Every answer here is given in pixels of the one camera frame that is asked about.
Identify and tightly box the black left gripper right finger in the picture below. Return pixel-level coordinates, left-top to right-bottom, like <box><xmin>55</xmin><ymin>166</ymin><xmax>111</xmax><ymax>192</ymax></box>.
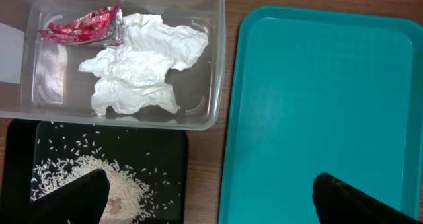
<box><xmin>312</xmin><ymin>173</ymin><xmax>422</xmax><ymax>224</ymax></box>

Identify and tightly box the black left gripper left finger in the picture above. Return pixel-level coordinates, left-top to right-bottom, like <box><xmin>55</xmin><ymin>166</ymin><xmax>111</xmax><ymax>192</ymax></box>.
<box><xmin>1</xmin><ymin>169</ymin><xmax>110</xmax><ymax>223</ymax></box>

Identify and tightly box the rice pile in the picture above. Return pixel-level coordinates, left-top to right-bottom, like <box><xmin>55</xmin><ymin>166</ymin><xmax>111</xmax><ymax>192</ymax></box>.
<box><xmin>30</xmin><ymin>121</ymin><xmax>182</xmax><ymax>224</ymax></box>

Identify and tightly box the white napkin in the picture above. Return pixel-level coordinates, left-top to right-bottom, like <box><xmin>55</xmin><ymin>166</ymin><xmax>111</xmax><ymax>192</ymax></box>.
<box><xmin>79</xmin><ymin>13</ymin><xmax>209</xmax><ymax>116</ymax></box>

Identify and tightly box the red snack wrapper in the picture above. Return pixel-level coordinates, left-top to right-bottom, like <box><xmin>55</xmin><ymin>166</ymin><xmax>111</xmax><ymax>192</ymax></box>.
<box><xmin>38</xmin><ymin>5</ymin><xmax>123</xmax><ymax>47</ymax></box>

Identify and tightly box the black tray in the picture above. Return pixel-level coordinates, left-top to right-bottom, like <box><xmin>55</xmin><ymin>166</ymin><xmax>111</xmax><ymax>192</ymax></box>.
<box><xmin>1</xmin><ymin>119</ymin><xmax>188</xmax><ymax>223</ymax></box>

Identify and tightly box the teal serving tray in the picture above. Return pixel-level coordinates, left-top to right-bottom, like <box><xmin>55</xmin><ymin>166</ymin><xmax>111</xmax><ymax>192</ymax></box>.
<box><xmin>218</xmin><ymin>5</ymin><xmax>422</xmax><ymax>224</ymax></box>

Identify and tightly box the clear plastic bin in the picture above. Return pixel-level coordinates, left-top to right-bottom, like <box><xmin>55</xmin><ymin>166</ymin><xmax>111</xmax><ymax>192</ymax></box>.
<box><xmin>1</xmin><ymin>0</ymin><xmax>226</xmax><ymax>130</ymax></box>

